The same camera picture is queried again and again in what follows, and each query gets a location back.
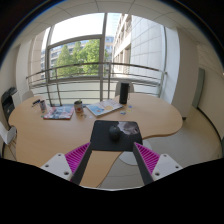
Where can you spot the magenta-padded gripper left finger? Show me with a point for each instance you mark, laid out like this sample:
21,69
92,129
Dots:
58,165

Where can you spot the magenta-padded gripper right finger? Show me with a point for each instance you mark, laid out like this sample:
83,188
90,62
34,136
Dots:
165,165

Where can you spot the black computer mouse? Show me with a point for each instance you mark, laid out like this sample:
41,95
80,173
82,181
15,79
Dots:
115,133

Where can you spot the black printed mouse pad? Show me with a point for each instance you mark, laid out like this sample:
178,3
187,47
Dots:
100,140

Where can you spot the red magazine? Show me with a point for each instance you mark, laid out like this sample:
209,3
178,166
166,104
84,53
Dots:
58,113

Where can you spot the clear sticker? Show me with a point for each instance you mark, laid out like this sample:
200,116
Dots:
83,115

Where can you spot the white chair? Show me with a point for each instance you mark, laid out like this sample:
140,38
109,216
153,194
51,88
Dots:
27,95
131,88
6,133

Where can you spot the potted plant in printed mug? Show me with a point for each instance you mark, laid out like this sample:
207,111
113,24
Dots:
78,107

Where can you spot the white illustrated magazine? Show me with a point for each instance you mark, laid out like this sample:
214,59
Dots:
103,108

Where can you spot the black printer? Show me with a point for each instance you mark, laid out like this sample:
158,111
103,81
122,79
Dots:
8,105

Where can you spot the black cylindrical bottle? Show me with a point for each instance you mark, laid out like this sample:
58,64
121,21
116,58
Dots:
124,93

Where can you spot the metal balcony railing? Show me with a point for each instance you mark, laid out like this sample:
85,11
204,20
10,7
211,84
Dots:
80,65

